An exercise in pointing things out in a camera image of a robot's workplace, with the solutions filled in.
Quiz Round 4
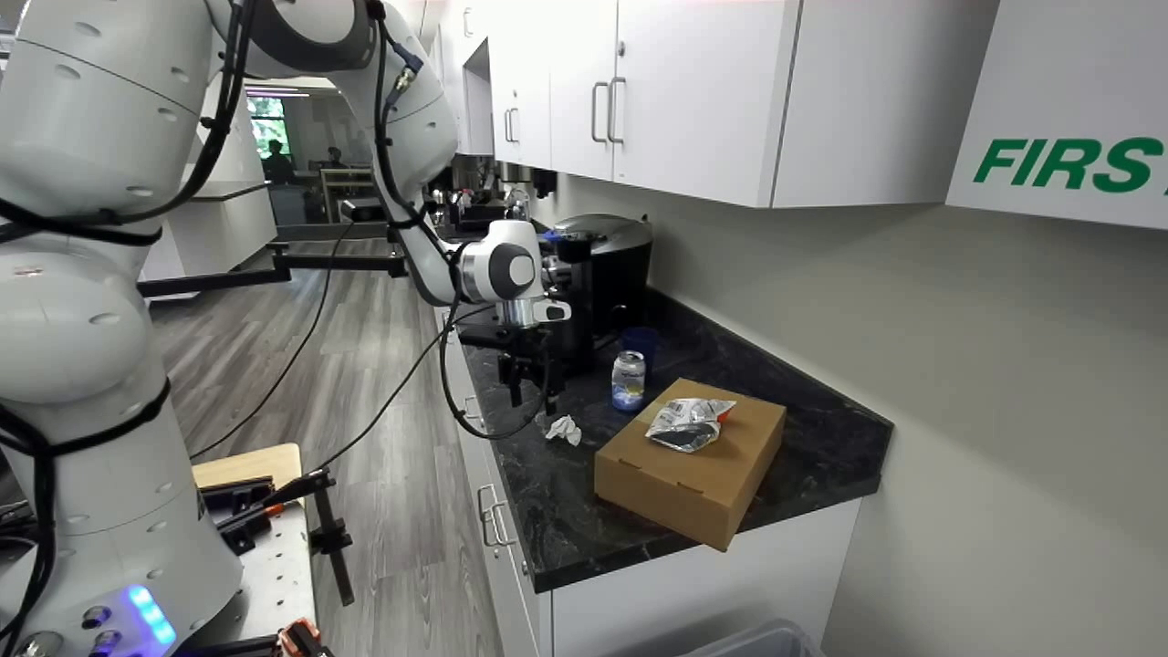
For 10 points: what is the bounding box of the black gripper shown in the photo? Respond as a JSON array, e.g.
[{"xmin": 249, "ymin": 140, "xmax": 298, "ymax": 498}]
[{"xmin": 488, "ymin": 316, "xmax": 576, "ymax": 428}]

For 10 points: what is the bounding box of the white paper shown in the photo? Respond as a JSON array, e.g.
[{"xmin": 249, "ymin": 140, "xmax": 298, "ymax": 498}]
[{"xmin": 540, "ymin": 414, "xmax": 587, "ymax": 449}]

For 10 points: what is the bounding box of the silver snack packet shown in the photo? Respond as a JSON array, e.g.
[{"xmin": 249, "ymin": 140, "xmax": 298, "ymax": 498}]
[{"xmin": 642, "ymin": 393, "xmax": 741, "ymax": 457}]

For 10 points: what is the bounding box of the white waste bin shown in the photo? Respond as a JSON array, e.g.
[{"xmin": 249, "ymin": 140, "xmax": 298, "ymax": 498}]
[{"xmin": 680, "ymin": 617, "xmax": 827, "ymax": 657}]

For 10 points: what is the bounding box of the blue bowl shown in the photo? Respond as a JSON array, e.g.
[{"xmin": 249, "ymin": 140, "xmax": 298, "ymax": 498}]
[{"xmin": 617, "ymin": 322, "xmax": 668, "ymax": 376}]

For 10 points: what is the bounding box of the black coffee machine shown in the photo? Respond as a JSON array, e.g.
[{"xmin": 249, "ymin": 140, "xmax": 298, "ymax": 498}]
[{"xmin": 540, "ymin": 210, "xmax": 656, "ymax": 342}]

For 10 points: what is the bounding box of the brown cardboard box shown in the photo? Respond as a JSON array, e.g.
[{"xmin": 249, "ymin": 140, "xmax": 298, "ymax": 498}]
[{"xmin": 591, "ymin": 376, "xmax": 791, "ymax": 556}]

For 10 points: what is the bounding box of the white base cabinet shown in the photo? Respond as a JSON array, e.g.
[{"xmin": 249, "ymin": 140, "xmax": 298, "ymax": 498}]
[{"xmin": 415, "ymin": 303, "xmax": 866, "ymax": 657}]

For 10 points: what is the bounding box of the black clamp stand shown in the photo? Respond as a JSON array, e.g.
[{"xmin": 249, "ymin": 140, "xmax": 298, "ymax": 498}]
[{"xmin": 304, "ymin": 471, "xmax": 362, "ymax": 611}]

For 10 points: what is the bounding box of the wooden background table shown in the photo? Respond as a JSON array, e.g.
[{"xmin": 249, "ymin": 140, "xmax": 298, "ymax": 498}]
[{"xmin": 312, "ymin": 159, "xmax": 385, "ymax": 227}]

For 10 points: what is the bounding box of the wooden board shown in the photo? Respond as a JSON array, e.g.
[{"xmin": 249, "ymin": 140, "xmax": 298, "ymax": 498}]
[{"xmin": 188, "ymin": 443, "xmax": 306, "ymax": 498}]

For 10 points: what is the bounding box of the metal robot table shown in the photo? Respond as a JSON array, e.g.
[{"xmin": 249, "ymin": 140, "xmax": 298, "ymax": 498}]
[{"xmin": 177, "ymin": 498, "xmax": 320, "ymax": 657}]

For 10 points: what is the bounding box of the person in background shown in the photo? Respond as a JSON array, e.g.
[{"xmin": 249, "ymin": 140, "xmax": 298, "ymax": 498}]
[{"xmin": 258, "ymin": 135, "xmax": 297, "ymax": 190}]

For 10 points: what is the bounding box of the white office desk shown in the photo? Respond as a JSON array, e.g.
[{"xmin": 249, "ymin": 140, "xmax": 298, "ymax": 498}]
[{"xmin": 138, "ymin": 106, "xmax": 286, "ymax": 285}]

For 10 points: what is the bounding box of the white first aid cabinet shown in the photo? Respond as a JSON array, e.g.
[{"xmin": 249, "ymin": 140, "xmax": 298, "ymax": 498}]
[{"xmin": 940, "ymin": 0, "xmax": 1168, "ymax": 234}]

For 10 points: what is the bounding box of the silver base cabinet handle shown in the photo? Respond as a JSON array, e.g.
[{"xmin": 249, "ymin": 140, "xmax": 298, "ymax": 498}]
[{"xmin": 474, "ymin": 482, "xmax": 519, "ymax": 556}]

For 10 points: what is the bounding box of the thin black cable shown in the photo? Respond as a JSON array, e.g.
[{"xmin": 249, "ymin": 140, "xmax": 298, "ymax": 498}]
[
  {"xmin": 185, "ymin": 265, "xmax": 344, "ymax": 467},
  {"xmin": 306, "ymin": 311, "xmax": 466, "ymax": 477}
]

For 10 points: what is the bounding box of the black stereo camera bar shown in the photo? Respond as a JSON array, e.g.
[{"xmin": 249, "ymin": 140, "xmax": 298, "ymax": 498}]
[{"xmin": 332, "ymin": 195, "xmax": 390, "ymax": 227}]

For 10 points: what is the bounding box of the black orange-handled tool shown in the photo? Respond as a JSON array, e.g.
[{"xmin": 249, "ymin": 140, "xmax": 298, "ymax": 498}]
[{"xmin": 196, "ymin": 473, "xmax": 339, "ymax": 545}]

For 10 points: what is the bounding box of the white wall cabinet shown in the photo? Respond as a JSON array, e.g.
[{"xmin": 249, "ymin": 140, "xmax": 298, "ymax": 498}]
[{"xmin": 429, "ymin": 0, "xmax": 1004, "ymax": 210}]

